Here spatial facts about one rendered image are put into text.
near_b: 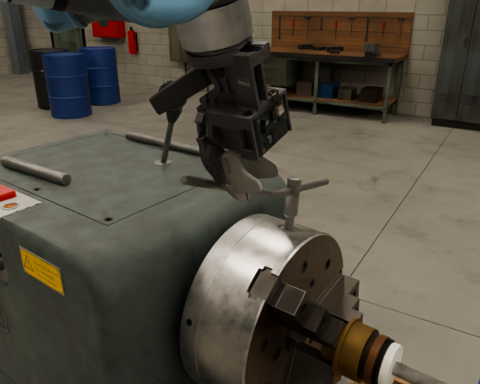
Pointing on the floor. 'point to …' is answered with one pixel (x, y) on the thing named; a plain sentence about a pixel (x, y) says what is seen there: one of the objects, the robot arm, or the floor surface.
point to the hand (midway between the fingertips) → (240, 191)
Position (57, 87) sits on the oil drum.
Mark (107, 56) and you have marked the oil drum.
